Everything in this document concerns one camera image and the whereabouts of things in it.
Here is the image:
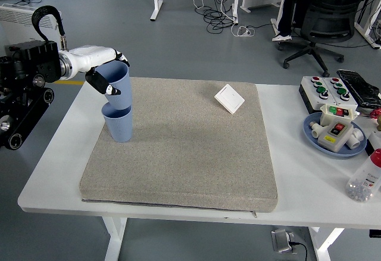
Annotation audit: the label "clear bottle red cap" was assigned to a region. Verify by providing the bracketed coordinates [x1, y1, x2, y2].
[345, 148, 381, 203]

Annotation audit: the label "white plastic pipe fitting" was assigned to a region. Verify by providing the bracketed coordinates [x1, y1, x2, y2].
[345, 127, 364, 150]
[308, 120, 324, 139]

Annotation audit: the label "blue round plate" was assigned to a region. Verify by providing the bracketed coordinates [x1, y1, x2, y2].
[302, 112, 367, 158]

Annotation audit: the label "grey switch box red button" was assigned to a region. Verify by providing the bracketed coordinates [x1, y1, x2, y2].
[317, 119, 354, 154]

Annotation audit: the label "person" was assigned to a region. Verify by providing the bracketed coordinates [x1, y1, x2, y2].
[271, 0, 349, 42]

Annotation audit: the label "white wall switch plate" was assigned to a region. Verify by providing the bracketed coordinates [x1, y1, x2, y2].
[214, 83, 246, 115]

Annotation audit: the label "black wrapped flat package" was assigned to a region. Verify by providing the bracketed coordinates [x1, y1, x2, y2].
[336, 69, 381, 108]

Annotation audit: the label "large white panel heater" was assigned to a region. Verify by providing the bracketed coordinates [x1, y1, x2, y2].
[0, 3, 63, 47]

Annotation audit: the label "black office chair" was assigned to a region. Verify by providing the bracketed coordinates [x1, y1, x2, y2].
[278, 0, 370, 77]

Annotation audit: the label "black pedal cable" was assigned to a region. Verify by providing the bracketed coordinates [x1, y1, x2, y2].
[290, 241, 308, 261]

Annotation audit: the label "white box green red buttons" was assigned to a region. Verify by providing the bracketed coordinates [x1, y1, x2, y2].
[320, 103, 360, 128]

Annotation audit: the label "blue ribbed plastic cup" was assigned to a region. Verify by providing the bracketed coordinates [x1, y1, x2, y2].
[94, 60, 133, 110]
[101, 103, 133, 144]

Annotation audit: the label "silver foot pedal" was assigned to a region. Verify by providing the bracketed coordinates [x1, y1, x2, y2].
[270, 228, 298, 254]

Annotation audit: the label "grey-brown speckled mat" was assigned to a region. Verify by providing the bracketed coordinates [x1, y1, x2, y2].
[79, 76, 279, 219]

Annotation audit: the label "black floor cable bundle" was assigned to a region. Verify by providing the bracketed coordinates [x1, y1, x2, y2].
[195, 0, 239, 34]

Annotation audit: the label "white plug with cable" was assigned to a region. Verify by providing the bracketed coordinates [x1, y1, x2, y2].
[231, 24, 256, 39]

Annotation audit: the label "white push-button control box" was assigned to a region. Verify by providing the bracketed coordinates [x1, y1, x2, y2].
[298, 76, 337, 114]
[323, 77, 358, 110]

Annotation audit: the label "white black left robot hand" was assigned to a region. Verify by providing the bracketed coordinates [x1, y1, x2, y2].
[68, 45, 131, 96]

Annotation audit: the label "white table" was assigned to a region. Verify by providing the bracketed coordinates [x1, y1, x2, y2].
[17, 77, 381, 261]

